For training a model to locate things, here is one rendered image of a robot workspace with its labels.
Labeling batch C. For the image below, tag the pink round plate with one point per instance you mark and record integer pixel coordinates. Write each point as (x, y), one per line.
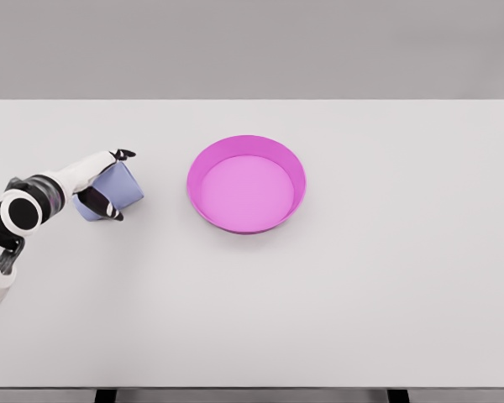
(247, 184)

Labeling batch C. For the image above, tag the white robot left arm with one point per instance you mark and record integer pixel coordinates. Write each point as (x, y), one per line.
(25, 210)

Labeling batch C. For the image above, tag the lavender blue cup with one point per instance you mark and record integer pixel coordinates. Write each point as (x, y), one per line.
(120, 188)

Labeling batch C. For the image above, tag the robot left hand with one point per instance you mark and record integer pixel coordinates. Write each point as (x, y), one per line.
(93, 167)

